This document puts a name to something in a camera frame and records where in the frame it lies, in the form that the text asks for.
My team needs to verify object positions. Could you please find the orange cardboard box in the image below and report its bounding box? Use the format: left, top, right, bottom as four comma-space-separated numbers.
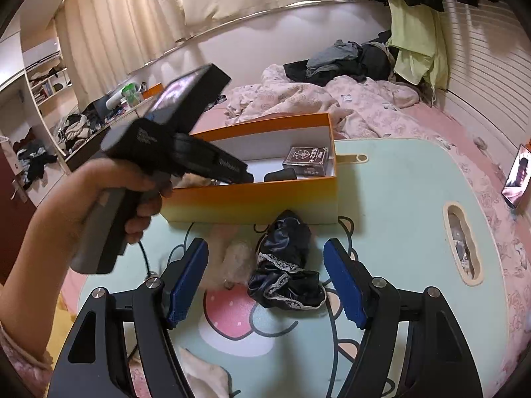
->
161, 113, 339, 225

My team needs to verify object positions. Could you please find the white fluffy pompom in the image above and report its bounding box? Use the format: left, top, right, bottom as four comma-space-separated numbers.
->
199, 225, 257, 291

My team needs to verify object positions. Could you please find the brown card deck box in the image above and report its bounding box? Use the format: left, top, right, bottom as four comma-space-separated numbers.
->
283, 147, 330, 177

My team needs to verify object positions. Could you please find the dark blue satin cloth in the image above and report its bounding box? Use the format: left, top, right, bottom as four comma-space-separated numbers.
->
247, 210, 326, 311

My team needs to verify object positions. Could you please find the person's left forearm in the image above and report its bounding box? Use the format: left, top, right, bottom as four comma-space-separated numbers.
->
0, 210, 84, 398

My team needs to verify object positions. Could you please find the person's left hand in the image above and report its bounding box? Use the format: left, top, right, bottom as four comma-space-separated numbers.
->
38, 159, 174, 266

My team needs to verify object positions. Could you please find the beige curtain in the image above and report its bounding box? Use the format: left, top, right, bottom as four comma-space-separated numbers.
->
54, 0, 335, 108

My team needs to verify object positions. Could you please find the pink crumpled blanket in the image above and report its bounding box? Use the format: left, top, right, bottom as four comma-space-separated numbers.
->
225, 65, 425, 139

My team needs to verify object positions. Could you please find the smartphone with lit screen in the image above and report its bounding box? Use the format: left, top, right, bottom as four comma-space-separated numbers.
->
501, 145, 530, 209

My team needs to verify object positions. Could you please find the pile of dark clothes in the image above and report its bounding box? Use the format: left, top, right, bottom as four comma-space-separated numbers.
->
283, 30, 398, 86

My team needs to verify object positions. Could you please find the light green hanging garment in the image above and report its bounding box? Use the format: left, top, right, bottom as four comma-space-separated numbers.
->
387, 0, 449, 90

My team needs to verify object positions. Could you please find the black cable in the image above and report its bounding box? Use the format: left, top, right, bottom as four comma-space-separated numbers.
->
138, 239, 154, 279

